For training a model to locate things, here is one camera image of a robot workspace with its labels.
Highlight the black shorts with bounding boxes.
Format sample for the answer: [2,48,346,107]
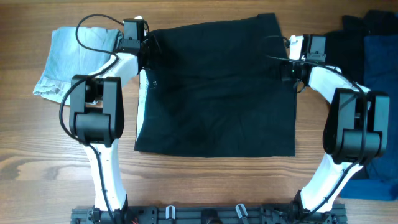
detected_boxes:
[135,13,297,157]

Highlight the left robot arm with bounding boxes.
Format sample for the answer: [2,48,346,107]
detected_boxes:
[67,17,149,220]

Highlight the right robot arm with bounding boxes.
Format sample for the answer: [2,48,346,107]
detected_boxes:
[287,35,390,217]

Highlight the dark navy folded garment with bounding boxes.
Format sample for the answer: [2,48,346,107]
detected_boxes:
[326,10,397,182]

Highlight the folded light blue jeans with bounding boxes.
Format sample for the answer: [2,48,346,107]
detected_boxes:
[33,27,122,103]

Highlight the blue garment under pile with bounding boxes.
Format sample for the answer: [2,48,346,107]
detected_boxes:
[340,34,397,201]

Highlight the right black cable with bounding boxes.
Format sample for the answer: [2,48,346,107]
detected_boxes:
[264,35,369,215]

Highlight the black cable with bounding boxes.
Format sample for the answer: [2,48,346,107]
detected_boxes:
[264,35,369,215]
[58,13,150,224]

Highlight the left black cable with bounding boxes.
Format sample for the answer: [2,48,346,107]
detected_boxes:
[58,13,150,224]

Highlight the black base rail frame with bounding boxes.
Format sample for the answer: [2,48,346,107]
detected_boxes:
[70,203,348,224]

